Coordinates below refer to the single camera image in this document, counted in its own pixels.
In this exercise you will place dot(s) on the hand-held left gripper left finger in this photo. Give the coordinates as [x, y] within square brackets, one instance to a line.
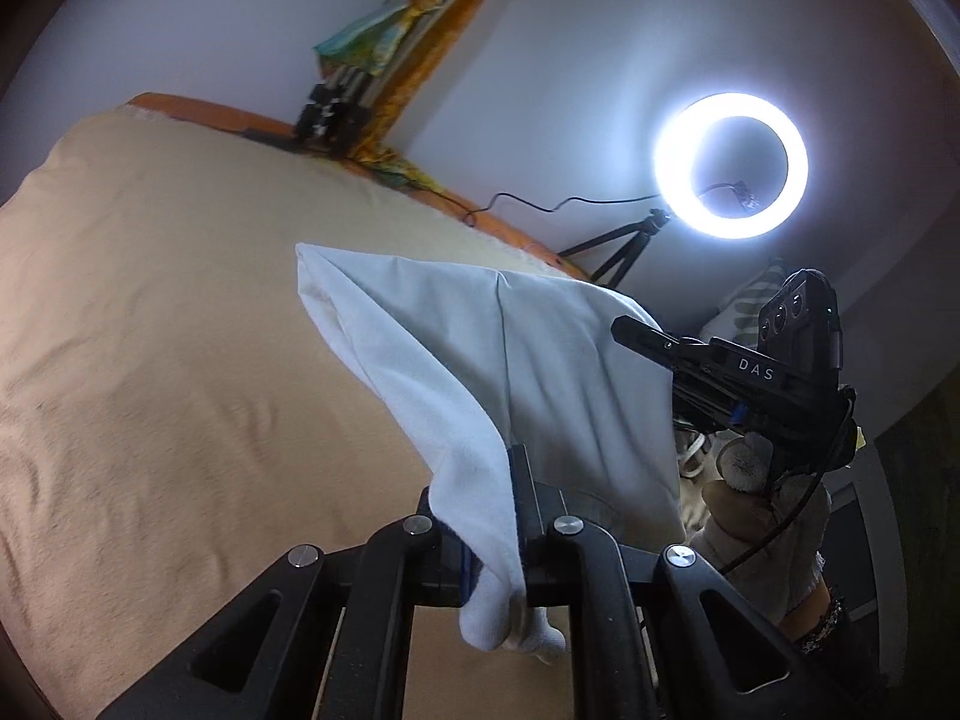
[442, 562]

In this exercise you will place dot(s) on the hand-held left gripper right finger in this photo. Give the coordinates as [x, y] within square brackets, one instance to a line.
[540, 540]

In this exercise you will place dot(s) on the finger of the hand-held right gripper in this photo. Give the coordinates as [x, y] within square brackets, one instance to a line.
[649, 341]
[705, 401]

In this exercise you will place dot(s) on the white t-shirt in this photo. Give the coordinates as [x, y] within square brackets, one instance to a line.
[562, 360]

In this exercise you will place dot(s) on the person's right forearm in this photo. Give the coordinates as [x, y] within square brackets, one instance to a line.
[810, 619]

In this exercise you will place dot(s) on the person's right hand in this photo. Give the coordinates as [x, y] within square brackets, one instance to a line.
[750, 532]

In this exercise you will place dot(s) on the green white patterned pillow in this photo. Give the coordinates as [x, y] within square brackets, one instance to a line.
[750, 292]

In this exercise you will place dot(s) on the black gooseneck phone holder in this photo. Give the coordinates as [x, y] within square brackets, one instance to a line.
[742, 195]

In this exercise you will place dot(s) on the beige blanket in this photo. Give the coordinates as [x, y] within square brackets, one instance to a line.
[187, 315]

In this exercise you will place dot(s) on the silver folded tripod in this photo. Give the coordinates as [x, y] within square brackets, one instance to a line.
[352, 90]

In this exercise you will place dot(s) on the colourful patterned scarf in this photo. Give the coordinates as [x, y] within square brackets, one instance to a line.
[375, 37]

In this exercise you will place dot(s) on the orange bed edge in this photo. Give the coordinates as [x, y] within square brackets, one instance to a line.
[225, 114]

